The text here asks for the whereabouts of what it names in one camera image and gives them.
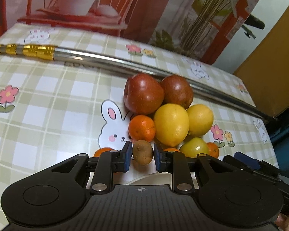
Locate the brown wooden board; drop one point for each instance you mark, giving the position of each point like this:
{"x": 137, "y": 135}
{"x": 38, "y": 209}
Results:
{"x": 274, "y": 77}

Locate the red apple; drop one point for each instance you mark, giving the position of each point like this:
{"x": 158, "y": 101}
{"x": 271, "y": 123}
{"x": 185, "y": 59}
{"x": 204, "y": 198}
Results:
{"x": 178, "y": 90}
{"x": 144, "y": 93}

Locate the metal pole with gold section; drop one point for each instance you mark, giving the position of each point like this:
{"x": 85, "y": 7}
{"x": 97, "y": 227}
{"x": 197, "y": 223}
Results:
{"x": 134, "y": 63}

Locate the orange tangerine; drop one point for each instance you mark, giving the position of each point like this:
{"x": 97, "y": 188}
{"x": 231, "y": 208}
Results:
{"x": 102, "y": 152}
{"x": 172, "y": 150}
{"x": 142, "y": 128}
{"x": 213, "y": 150}

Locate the brown kiwi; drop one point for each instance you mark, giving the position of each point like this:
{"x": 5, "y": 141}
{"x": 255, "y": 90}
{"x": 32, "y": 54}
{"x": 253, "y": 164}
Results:
{"x": 142, "y": 152}

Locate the yellow-green apple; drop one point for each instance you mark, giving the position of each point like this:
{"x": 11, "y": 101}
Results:
{"x": 193, "y": 147}

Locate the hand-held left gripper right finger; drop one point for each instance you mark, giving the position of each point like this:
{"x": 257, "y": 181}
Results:
{"x": 159, "y": 158}

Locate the white plate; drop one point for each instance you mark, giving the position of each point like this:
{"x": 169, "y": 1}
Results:
{"x": 147, "y": 179}

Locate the large yellow lemon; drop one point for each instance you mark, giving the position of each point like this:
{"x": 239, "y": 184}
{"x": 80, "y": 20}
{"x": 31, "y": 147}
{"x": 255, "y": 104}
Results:
{"x": 171, "y": 125}

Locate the person's right hand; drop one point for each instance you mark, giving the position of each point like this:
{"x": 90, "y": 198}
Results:
{"x": 287, "y": 222}

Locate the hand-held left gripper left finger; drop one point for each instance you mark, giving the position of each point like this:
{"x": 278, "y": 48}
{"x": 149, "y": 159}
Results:
{"x": 127, "y": 157}

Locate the checked bunny print tablecloth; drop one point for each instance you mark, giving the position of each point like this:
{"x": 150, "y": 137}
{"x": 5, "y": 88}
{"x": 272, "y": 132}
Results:
{"x": 50, "y": 101}

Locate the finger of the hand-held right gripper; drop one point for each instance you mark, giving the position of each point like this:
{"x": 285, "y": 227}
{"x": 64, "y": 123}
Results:
{"x": 233, "y": 161}
{"x": 249, "y": 160}

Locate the wall poster with plants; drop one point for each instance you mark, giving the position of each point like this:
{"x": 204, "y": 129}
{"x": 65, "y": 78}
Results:
{"x": 159, "y": 4}

